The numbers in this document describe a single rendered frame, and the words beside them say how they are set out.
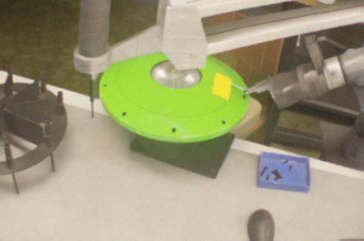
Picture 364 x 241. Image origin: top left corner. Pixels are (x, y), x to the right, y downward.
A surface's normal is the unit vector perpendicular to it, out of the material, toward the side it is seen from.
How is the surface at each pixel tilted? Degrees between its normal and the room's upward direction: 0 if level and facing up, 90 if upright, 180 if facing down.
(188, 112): 21
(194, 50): 90
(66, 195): 0
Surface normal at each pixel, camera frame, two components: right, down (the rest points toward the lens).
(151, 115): -0.04, -0.50
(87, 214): 0.10, -0.78
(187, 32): 0.17, 0.62
